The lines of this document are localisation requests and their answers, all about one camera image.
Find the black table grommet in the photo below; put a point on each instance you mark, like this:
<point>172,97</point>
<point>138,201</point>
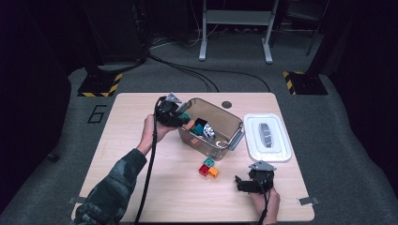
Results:
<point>226,104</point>

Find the thin black tripod stand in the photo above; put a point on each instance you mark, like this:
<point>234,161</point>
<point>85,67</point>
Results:
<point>313,39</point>

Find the red toy block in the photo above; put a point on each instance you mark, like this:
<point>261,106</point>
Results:
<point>204,170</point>

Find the yellow-orange toy block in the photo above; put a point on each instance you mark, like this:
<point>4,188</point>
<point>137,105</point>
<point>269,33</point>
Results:
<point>213,172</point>

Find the person's right hand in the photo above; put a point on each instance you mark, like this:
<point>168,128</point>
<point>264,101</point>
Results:
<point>275,206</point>

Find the black toy block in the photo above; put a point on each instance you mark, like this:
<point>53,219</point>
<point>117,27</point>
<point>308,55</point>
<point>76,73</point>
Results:
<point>201,122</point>

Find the transparent grey storage box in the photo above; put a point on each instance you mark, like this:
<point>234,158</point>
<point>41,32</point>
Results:
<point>219,115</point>

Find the blue toy block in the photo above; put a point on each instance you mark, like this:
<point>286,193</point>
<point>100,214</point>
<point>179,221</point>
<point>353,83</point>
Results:
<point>198,129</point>

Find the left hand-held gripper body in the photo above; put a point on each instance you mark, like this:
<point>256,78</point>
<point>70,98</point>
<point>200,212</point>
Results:
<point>167,114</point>

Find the grey tape strip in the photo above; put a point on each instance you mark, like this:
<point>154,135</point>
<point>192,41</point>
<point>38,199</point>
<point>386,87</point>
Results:
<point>308,201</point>
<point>78,200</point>

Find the person's left hand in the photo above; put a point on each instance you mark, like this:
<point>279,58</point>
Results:
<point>147,134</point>

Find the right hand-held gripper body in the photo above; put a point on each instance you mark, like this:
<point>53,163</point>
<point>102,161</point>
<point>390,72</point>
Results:
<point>268,179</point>

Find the dark equipment cabinet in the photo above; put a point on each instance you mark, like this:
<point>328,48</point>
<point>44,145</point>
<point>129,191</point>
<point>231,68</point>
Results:
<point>115,31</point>

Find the teal toy block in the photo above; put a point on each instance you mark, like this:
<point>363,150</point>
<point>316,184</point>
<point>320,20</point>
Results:
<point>209,162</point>
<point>185,116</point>

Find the black striped stand base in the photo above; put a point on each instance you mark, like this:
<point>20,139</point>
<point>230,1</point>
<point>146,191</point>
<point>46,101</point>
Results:
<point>98,84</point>
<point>308,84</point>

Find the grey metal stand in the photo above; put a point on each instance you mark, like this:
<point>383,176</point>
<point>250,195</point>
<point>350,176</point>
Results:
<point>237,17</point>

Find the white toy car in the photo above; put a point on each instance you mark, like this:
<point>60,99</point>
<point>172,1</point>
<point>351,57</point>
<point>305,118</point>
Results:
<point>209,130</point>

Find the coral toy block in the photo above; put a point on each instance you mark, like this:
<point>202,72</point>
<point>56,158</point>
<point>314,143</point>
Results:
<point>195,141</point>

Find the salmon toy block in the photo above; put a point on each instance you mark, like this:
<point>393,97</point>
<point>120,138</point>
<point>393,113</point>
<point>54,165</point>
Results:
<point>190,125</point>

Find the dark curtain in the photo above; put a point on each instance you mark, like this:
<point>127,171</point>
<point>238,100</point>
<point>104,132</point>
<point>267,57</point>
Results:
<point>369,78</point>
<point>31,78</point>

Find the white box lid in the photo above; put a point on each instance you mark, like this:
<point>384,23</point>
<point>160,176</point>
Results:
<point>250,137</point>

